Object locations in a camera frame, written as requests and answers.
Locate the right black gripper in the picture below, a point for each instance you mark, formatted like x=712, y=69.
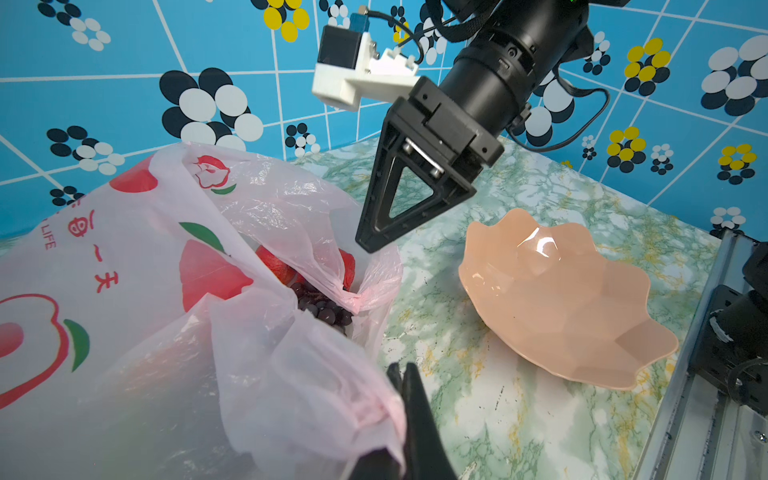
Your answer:
x=429, y=154

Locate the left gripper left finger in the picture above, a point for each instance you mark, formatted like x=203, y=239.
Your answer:
x=379, y=464

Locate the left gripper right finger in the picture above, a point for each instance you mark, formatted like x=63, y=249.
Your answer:
x=424, y=453

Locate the purple grape bunch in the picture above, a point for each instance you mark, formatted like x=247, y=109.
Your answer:
x=320, y=306

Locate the pink plastic bag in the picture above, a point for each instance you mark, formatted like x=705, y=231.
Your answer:
x=142, y=337

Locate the pink red apple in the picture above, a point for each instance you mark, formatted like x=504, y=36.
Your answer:
x=349, y=264

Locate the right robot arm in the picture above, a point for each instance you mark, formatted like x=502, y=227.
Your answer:
x=512, y=46

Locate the pink scalloped fruit plate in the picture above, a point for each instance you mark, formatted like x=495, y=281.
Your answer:
x=552, y=298

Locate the aluminium front rail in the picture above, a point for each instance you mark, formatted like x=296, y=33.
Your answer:
x=699, y=432

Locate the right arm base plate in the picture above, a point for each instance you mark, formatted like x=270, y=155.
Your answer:
x=732, y=350

